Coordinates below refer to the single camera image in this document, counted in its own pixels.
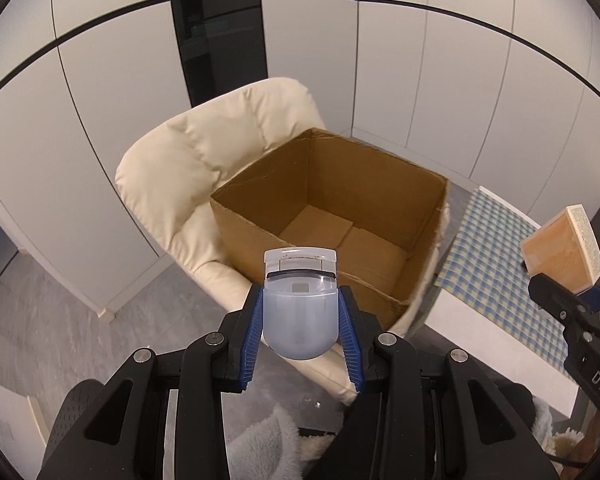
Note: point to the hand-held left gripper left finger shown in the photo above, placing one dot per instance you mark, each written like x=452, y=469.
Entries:
x=250, y=340

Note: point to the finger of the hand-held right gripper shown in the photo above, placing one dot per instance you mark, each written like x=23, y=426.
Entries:
x=550, y=295
x=597, y=297

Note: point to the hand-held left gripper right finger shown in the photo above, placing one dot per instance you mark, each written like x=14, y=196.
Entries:
x=352, y=345

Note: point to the beige block with white face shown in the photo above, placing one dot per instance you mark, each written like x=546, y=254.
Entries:
x=555, y=255

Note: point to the translucent plastic eyelash curler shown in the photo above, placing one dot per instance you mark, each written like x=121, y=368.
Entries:
x=300, y=320

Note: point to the brown cardboard box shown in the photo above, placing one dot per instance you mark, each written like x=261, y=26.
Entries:
x=370, y=195

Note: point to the person's right forearm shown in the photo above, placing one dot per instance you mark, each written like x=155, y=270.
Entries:
x=592, y=440

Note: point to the blue yellow checkered tablecloth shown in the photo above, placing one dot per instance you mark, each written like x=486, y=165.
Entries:
x=485, y=255

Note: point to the blue checkered tablecloth table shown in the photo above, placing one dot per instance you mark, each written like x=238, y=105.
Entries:
x=480, y=340

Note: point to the cream fluffy seat cover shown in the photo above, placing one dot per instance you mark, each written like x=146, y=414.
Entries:
x=560, y=440

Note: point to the person's left leg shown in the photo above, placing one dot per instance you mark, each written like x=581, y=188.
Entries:
x=517, y=405

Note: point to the fluffy pale blue blanket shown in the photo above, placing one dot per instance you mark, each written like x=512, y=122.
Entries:
x=265, y=445

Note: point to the cream padded armchair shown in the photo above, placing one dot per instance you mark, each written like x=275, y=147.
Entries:
x=205, y=135

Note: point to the white wardrobe cabinets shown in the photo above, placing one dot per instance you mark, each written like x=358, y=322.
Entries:
x=105, y=85

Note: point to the dark glass cabinet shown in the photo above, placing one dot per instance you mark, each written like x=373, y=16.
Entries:
x=220, y=35

